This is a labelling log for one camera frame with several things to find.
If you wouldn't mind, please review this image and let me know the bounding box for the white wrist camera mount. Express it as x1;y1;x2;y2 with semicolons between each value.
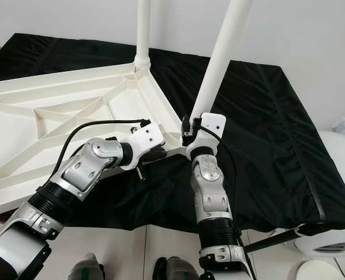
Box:
186;113;226;161
128;121;166;170

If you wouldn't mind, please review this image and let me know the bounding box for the grey robot foot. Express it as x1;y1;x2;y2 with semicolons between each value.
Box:
68;253;107;280
152;257;201;280

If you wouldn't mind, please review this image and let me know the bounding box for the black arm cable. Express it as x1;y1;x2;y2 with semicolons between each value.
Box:
58;118;151;181
198;128;242;234

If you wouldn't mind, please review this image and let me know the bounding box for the grey right robot foot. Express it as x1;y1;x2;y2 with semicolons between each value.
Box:
152;257;201;280

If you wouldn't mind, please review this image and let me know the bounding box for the grey left robot foot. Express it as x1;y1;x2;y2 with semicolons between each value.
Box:
68;253;107;280

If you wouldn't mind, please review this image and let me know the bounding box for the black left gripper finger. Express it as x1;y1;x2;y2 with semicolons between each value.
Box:
137;149;168;166

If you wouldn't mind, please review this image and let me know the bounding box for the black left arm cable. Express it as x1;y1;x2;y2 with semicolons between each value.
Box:
58;118;151;181

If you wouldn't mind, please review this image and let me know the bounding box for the black table cloth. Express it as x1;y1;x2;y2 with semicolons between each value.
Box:
0;32;345;228

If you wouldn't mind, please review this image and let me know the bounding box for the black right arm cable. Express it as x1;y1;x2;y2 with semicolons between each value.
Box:
198;128;242;234

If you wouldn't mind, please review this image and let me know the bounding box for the white plastic children table top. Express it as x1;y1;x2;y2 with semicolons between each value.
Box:
0;61;190;219

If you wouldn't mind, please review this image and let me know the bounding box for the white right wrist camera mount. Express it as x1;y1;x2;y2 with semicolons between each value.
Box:
186;113;226;161

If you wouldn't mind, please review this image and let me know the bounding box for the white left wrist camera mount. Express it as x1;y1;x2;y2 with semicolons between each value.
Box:
128;121;166;170

